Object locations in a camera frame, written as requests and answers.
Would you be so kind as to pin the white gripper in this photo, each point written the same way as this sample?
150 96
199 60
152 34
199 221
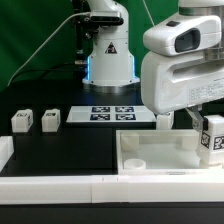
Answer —
183 81

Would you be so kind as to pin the white square tabletop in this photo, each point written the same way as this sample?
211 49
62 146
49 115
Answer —
160 152

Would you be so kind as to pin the black camera on base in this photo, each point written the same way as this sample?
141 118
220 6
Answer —
106 17

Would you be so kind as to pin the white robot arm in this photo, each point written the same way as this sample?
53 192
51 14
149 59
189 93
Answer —
111 65

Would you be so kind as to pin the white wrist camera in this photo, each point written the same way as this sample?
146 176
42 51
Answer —
182 34

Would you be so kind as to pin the white U-shaped fence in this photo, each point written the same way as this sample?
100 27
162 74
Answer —
207 186

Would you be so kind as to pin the white tag plate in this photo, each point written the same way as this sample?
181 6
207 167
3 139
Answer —
110 114

